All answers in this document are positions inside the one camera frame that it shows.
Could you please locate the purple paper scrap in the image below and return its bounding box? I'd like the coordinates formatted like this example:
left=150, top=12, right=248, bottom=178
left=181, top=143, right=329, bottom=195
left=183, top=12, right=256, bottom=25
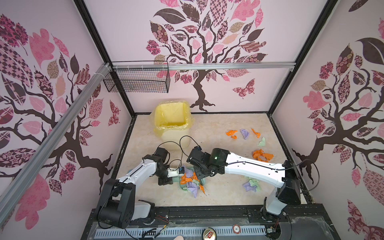
left=187, top=182, right=200, bottom=198
left=243, top=182, right=258, bottom=192
left=240, top=129, right=250, bottom=140

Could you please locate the small orange scrap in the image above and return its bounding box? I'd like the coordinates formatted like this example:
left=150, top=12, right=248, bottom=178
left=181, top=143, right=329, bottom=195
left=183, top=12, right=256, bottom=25
left=252, top=129, right=261, bottom=138

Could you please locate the red white round sticker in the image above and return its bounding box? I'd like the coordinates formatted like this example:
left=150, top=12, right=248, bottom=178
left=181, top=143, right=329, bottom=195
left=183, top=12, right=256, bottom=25
left=232, top=225, right=241, bottom=235

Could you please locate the cream trash bin yellow bag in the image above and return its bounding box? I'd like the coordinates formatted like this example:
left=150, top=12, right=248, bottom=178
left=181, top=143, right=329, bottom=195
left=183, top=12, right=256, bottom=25
left=152, top=101, right=194, bottom=151

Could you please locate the aluminium rail back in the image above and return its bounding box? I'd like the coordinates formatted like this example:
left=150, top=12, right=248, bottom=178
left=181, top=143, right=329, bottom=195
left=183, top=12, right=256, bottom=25
left=113, top=62, right=296, bottom=71

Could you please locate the green paper scrap front right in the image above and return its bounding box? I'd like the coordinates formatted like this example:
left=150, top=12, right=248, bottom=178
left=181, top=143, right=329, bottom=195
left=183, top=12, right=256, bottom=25
left=248, top=179, right=261, bottom=192

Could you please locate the black wire basket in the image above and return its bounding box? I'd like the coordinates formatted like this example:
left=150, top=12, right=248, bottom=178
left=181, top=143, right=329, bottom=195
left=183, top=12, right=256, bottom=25
left=103, top=60, right=171, bottom=93

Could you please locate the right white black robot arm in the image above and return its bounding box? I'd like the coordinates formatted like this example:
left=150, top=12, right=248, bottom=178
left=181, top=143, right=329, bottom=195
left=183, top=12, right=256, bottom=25
left=187, top=146, right=301, bottom=216

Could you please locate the aluminium rail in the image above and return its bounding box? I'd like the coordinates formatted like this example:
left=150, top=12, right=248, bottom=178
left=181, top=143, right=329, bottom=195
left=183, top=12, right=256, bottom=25
left=1, top=63, right=111, bottom=224
left=113, top=62, right=296, bottom=71

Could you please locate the grey slotted cable duct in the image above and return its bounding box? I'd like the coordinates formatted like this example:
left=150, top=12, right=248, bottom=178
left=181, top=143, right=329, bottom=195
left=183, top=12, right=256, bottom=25
left=94, top=226, right=267, bottom=240

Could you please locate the aluminium rail left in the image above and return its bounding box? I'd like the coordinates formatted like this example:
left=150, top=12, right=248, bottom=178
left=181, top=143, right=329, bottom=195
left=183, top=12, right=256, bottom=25
left=1, top=63, right=111, bottom=224

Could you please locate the orange paper scrap back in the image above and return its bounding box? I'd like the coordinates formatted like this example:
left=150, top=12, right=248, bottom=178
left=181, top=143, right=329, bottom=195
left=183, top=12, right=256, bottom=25
left=226, top=130, right=238, bottom=140

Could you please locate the light green scrap right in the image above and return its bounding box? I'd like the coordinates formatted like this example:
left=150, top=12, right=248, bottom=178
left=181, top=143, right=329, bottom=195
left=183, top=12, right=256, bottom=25
left=258, top=137, right=266, bottom=147

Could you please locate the purple orange scrap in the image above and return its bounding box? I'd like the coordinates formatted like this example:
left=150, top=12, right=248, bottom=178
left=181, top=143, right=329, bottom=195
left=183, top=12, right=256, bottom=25
left=184, top=167, right=194, bottom=179

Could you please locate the metal can top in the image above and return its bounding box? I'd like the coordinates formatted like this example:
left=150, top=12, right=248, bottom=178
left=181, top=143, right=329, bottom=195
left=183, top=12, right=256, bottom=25
left=202, top=228, right=217, bottom=240

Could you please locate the purple paper scrap back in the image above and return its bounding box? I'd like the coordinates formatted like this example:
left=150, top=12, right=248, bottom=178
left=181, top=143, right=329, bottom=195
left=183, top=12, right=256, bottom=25
left=240, top=129, right=250, bottom=140

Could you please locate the orange paper scrap pile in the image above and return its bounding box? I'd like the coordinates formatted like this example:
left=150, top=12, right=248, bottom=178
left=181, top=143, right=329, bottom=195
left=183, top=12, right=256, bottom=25
left=252, top=149, right=274, bottom=163

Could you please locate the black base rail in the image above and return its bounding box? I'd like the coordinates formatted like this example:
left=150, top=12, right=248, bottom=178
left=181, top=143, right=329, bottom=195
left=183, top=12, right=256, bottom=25
left=81, top=204, right=340, bottom=240

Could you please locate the green plastic dustpan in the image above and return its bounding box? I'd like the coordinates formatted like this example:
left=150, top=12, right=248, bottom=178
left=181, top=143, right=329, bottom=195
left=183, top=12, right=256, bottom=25
left=179, top=172, right=205, bottom=192

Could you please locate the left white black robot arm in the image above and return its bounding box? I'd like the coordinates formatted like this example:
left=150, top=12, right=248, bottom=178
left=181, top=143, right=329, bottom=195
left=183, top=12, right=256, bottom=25
left=95, top=148, right=173, bottom=229

